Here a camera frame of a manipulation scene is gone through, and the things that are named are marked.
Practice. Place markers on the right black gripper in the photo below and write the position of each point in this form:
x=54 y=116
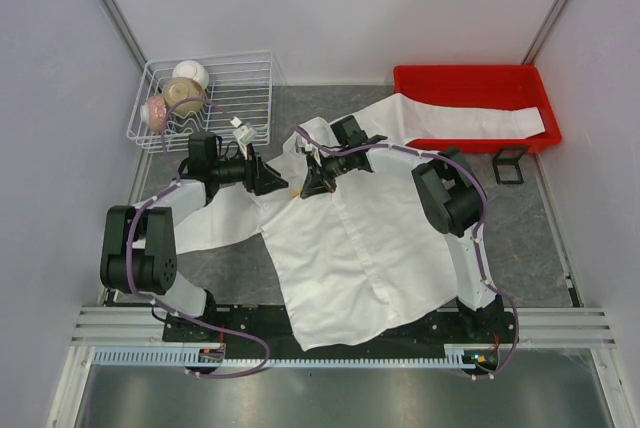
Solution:
x=319 y=181

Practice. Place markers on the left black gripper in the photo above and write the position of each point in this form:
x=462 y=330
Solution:
x=260 y=177

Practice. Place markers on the white button shirt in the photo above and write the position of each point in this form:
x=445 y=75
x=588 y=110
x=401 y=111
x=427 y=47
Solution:
x=354 y=263

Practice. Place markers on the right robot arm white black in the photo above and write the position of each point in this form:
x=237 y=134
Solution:
x=450 y=195

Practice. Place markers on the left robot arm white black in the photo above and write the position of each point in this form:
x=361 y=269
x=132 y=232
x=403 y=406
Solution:
x=139 y=254

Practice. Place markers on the black brooch box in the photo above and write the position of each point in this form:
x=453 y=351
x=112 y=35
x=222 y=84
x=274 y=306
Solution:
x=506 y=165

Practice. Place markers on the beige ceramic bowl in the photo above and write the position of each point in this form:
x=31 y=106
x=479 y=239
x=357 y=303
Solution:
x=184 y=95

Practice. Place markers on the red plastic bin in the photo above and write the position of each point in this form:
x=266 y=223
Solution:
x=463 y=87

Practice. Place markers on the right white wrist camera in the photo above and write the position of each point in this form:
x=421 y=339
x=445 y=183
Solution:
x=303 y=146

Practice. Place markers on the white wire dish rack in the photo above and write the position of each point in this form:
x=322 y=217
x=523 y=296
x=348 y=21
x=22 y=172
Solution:
x=241 y=85

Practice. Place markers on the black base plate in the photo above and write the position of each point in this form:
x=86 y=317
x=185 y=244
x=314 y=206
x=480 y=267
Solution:
x=429 y=335

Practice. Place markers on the light blue cable duct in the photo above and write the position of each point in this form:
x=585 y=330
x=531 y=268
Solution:
x=193 y=357

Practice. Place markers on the aluminium frame rail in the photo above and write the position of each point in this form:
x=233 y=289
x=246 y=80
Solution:
x=539 y=328

